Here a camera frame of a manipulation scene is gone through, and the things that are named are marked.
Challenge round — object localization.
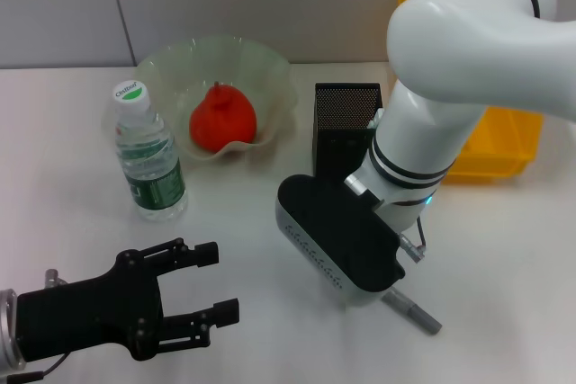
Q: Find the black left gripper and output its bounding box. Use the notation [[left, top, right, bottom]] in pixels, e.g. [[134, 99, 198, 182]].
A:
[[16, 237, 241, 362]]

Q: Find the green label water bottle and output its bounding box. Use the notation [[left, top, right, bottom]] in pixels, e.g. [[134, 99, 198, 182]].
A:
[[110, 80, 189, 222]]

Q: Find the grey glitter marker pen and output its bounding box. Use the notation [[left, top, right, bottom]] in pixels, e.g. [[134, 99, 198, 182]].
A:
[[381, 287, 445, 335]]

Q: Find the green utility knife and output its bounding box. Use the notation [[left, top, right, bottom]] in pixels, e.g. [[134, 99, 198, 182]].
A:
[[366, 107, 386, 130]]

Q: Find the translucent green fruit plate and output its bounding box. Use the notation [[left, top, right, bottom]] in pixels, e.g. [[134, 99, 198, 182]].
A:
[[136, 35, 301, 163]]

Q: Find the black mesh pen holder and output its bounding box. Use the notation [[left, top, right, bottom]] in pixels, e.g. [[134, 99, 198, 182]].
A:
[[313, 82, 387, 178]]

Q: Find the yellow plastic bin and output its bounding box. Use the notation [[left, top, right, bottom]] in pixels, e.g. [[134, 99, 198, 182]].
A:
[[395, 0, 545, 185]]

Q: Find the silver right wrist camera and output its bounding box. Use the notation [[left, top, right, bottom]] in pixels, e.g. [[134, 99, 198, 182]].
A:
[[274, 173, 406, 308]]

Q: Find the right gripper cable with plug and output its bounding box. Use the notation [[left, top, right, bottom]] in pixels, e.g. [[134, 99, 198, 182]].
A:
[[397, 215, 428, 264]]

